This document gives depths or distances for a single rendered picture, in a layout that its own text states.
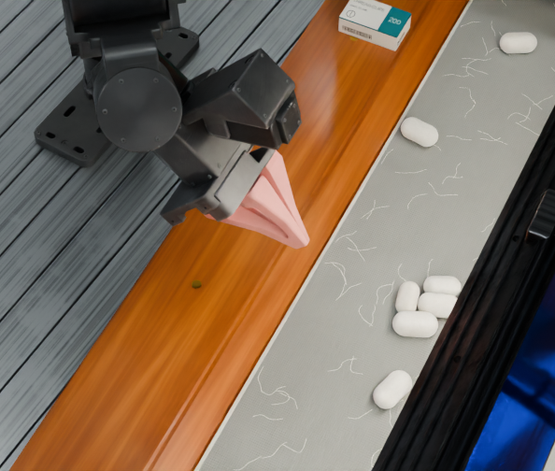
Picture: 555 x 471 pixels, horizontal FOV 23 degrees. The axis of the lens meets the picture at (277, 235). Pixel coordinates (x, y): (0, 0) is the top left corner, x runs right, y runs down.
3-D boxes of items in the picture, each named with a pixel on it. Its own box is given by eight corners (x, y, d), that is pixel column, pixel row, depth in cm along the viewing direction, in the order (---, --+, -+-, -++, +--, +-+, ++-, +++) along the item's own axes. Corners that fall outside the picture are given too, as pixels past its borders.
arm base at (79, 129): (199, -13, 135) (141, -39, 137) (78, 117, 125) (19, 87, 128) (203, 42, 142) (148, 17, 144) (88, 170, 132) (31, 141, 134)
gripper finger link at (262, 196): (357, 190, 104) (274, 107, 101) (317, 259, 101) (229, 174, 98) (305, 209, 110) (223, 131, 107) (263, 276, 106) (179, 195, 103)
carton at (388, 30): (337, 31, 130) (338, 16, 128) (352, 7, 131) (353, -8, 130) (395, 51, 128) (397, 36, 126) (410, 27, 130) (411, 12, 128)
